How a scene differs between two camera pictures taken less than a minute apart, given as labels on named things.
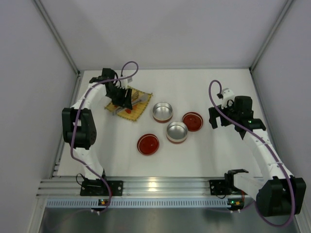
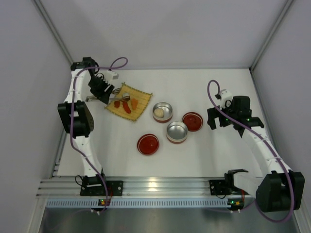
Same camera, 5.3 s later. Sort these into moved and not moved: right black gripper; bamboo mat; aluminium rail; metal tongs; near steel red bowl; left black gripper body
Moved: metal tongs; left black gripper body
Not moved: aluminium rail; bamboo mat; right black gripper; near steel red bowl
